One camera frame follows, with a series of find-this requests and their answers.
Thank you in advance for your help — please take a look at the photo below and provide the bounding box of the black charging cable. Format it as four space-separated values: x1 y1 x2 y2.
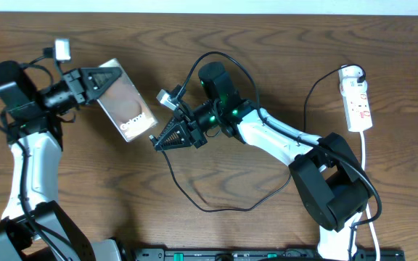
148 65 367 213

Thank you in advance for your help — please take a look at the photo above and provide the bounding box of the white power strip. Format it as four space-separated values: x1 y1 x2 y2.
340 75 373 133

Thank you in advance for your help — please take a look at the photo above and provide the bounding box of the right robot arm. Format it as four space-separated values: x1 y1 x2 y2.
151 62 377 260

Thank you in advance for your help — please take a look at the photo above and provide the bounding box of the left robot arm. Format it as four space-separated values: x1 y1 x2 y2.
0 61 127 260

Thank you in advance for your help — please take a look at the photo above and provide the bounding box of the white USB charger adapter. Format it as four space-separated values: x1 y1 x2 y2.
338 65 367 92

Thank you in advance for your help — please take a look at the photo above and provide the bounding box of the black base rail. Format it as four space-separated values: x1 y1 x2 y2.
132 247 406 261

